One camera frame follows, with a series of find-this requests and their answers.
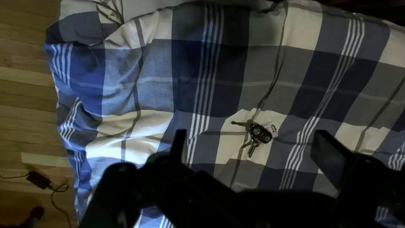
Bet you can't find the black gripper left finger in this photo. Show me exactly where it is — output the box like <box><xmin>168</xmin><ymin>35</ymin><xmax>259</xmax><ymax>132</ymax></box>
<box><xmin>168</xmin><ymin>127</ymin><xmax>188</xmax><ymax>165</ymax></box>

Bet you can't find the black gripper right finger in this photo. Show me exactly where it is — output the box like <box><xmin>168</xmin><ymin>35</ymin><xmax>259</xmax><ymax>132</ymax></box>
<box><xmin>309</xmin><ymin>129</ymin><xmax>361</xmax><ymax>193</ymax></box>

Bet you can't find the key bunch with black fob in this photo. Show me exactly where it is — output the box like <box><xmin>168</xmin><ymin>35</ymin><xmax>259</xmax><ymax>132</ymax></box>
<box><xmin>230</xmin><ymin>119</ymin><xmax>278</xmax><ymax>158</ymax></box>

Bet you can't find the blue plaid blanket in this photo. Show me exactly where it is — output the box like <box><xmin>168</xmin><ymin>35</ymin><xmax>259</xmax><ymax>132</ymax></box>
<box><xmin>42</xmin><ymin>0</ymin><xmax>405</xmax><ymax>228</ymax></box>

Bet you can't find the black power adapter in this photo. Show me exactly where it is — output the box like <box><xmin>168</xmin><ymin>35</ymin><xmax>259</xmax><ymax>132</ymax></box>
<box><xmin>25</xmin><ymin>169</ymin><xmax>54</xmax><ymax>189</ymax></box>

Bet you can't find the white leaf print sheet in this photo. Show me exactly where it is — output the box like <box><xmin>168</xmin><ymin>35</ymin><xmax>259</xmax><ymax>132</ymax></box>
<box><xmin>58</xmin><ymin>0</ymin><xmax>180</xmax><ymax>27</ymax></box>

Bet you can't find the thin black floor cable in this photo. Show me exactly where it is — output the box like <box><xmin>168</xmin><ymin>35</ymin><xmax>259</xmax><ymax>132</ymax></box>
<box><xmin>0</xmin><ymin>169</ymin><xmax>75</xmax><ymax>228</ymax></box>

